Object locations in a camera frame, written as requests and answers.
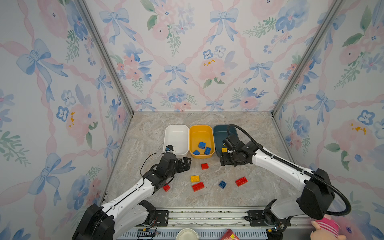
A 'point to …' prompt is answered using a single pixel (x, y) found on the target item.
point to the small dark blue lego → (222, 184)
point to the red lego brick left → (166, 188)
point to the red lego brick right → (241, 181)
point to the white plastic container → (177, 135)
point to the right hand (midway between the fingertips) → (225, 159)
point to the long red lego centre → (197, 187)
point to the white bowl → (187, 234)
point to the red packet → (229, 235)
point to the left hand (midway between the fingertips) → (185, 160)
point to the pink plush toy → (326, 229)
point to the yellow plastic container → (203, 133)
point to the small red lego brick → (204, 166)
